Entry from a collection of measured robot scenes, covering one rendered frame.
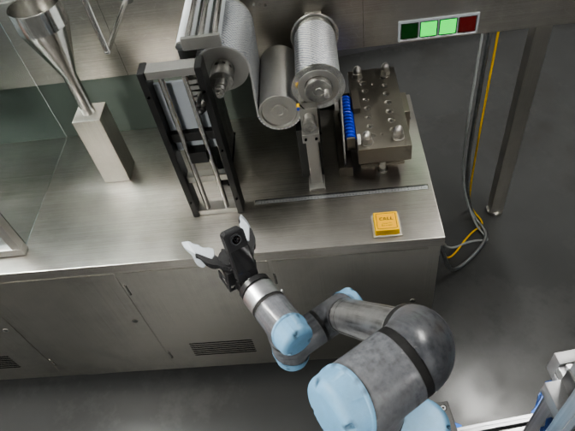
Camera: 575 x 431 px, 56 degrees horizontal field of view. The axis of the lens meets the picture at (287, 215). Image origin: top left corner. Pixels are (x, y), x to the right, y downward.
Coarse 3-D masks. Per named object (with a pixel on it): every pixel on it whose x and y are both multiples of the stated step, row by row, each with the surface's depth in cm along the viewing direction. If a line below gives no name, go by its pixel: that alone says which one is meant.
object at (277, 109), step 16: (272, 48) 166; (288, 48) 167; (272, 64) 161; (288, 64) 161; (272, 80) 155; (288, 80) 156; (272, 96) 151; (288, 96) 151; (272, 112) 155; (288, 112) 156
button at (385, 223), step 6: (378, 216) 158; (384, 216) 158; (390, 216) 157; (396, 216) 157; (378, 222) 156; (384, 222) 156; (390, 222) 156; (396, 222) 156; (378, 228) 155; (384, 228) 155; (390, 228) 154; (396, 228) 154; (378, 234) 156; (384, 234) 156
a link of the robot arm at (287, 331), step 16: (256, 304) 107; (272, 304) 105; (288, 304) 106; (272, 320) 103; (288, 320) 102; (304, 320) 104; (272, 336) 103; (288, 336) 101; (304, 336) 102; (288, 352) 103
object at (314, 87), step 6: (312, 78) 145; (318, 78) 145; (324, 78) 145; (306, 84) 146; (312, 84) 145; (318, 84) 145; (324, 84) 145; (330, 84) 146; (306, 90) 146; (312, 90) 146; (318, 90) 146; (330, 90) 146; (306, 96) 148; (312, 96) 148; (318, 96) 148; (330, 96) 148; (318, 102) 149
